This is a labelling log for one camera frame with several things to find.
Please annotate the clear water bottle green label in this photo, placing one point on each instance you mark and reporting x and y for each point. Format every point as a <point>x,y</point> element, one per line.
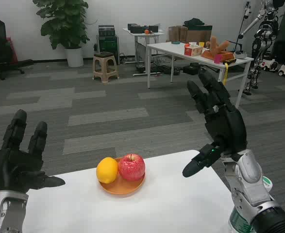
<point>238,223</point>

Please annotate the white cup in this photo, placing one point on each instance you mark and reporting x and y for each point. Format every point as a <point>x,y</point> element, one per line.
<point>193,44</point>

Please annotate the black floor box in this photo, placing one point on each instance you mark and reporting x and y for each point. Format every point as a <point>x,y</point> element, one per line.
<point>195,64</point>
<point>190,70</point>

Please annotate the cardboard box with green flap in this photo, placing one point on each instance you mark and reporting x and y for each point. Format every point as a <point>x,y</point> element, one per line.
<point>198,34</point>

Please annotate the small black case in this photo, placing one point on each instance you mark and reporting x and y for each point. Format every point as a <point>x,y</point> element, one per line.
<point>153,28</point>

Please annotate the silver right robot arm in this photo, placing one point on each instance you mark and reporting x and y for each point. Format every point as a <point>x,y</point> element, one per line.
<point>249,184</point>

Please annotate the yellow lemon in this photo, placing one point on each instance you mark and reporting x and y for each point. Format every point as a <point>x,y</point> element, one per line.
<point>107,170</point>

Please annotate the long white table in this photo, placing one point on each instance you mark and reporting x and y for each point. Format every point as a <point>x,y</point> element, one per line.
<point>169,48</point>

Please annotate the flat orange box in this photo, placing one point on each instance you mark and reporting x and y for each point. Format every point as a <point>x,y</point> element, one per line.
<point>226,55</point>

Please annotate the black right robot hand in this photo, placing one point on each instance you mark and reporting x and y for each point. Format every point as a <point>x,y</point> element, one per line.
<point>229,128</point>

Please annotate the white grey device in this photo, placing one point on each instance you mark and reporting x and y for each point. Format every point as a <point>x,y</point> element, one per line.
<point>240,55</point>

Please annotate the white plant pot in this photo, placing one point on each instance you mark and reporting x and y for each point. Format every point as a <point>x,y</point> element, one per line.
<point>73,57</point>

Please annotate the large green leafy plant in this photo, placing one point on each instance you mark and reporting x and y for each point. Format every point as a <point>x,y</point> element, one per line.
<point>62,21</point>

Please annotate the beige plastic stool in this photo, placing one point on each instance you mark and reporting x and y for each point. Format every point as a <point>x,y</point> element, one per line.
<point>105,55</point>

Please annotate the yellow tape measure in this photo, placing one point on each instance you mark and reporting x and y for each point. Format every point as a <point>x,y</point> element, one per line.
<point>229,61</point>

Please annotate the black computer tower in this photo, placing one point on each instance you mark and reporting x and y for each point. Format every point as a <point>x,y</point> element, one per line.
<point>108,46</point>

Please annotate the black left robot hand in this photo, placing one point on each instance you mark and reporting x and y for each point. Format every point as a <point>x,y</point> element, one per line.
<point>13,167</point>

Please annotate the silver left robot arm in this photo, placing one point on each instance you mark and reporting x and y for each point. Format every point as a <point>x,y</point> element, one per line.
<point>1,211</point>

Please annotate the large black case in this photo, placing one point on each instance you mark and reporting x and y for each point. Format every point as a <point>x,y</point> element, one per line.
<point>137,29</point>

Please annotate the white standing desk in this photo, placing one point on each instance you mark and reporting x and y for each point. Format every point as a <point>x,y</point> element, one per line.
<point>142,34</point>

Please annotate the black equipment stack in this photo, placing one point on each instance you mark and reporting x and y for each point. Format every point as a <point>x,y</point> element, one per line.
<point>106,30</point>

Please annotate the yellow cup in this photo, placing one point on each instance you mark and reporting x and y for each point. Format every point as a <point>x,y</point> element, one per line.
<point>201,44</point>

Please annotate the pink cup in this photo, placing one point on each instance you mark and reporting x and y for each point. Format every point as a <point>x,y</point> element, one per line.
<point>218,59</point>

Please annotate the black bag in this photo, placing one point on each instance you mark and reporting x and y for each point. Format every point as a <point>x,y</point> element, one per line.
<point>194,22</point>

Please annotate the silver black humanoid robot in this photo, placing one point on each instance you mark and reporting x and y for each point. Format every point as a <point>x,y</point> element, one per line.
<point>266,29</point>

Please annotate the brown plush toy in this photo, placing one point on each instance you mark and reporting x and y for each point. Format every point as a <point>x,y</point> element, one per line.
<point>215,46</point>

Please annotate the orange plastic plate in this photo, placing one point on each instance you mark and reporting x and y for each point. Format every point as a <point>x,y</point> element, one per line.
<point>122,188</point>

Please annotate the brown paper bags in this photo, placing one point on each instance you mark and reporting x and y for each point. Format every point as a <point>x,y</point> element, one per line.
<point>177,34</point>

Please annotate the orange tissue box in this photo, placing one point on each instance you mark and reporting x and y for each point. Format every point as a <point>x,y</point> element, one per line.
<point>193,51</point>

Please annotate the red apple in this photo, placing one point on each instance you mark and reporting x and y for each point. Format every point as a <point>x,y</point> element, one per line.
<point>132,168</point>

